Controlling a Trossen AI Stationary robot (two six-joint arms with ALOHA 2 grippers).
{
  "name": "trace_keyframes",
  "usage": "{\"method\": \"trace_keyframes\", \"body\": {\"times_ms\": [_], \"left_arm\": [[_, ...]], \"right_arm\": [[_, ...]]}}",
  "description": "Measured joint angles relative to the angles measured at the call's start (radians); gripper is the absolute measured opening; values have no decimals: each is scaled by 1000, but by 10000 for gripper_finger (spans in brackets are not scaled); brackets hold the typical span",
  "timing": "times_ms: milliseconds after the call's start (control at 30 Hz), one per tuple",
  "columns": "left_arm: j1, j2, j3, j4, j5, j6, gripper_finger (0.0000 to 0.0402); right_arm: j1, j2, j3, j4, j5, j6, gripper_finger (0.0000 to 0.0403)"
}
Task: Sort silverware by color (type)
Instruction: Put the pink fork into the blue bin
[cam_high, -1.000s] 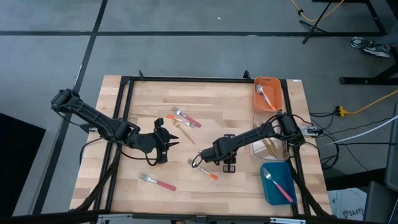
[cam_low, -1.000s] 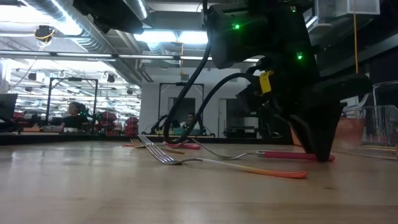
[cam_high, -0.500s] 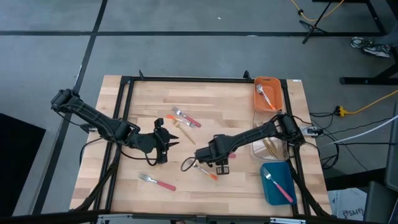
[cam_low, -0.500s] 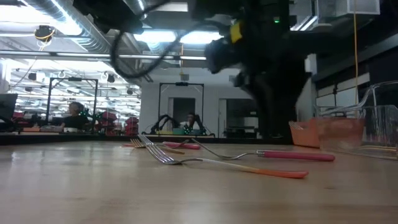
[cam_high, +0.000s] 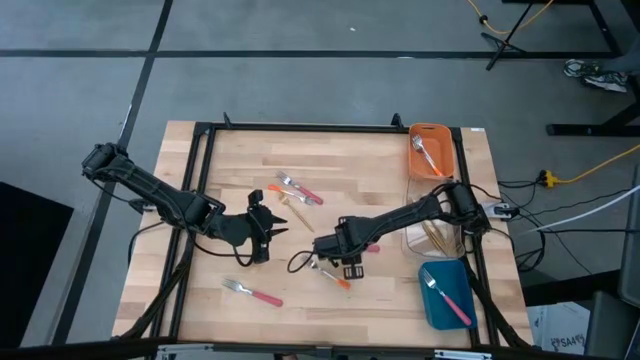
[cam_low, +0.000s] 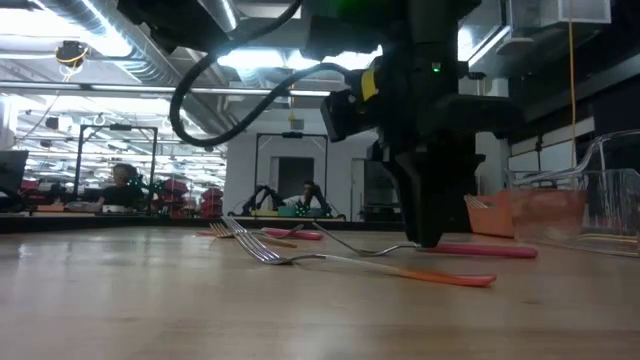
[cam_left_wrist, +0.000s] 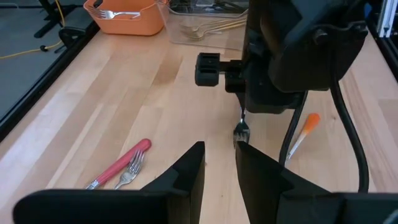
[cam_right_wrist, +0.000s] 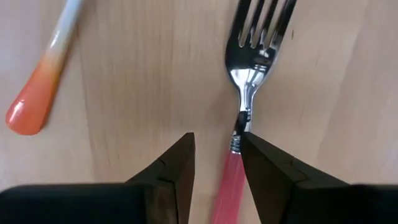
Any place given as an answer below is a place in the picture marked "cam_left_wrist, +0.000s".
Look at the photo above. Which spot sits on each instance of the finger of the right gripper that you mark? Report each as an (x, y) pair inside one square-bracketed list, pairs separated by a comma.
[(267, 101), (311, 62)]

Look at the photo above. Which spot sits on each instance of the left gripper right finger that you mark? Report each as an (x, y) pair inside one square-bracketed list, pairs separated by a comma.
[(311, 208)]

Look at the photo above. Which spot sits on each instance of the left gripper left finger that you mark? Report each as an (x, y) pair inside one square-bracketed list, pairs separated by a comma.
[(109, 207)]

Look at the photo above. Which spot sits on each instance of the clear plastic bin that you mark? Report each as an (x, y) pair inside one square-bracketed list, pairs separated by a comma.
[(211, 43)]

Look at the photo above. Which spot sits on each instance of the orange plastic bin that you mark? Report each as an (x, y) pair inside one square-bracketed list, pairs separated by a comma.
[(130, 26)]

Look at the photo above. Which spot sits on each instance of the black tripod stand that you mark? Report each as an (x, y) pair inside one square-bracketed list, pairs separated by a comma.
[(46, 26)]

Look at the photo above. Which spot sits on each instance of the silver aluminium bracket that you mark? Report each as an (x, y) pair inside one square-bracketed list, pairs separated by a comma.
[(388, 15)]

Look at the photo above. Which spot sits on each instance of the black aluminium rig frame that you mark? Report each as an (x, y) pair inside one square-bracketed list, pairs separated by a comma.
[(46, 81)]

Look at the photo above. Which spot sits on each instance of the black frame clamp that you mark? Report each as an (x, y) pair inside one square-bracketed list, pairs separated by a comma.
[(71, 35)]

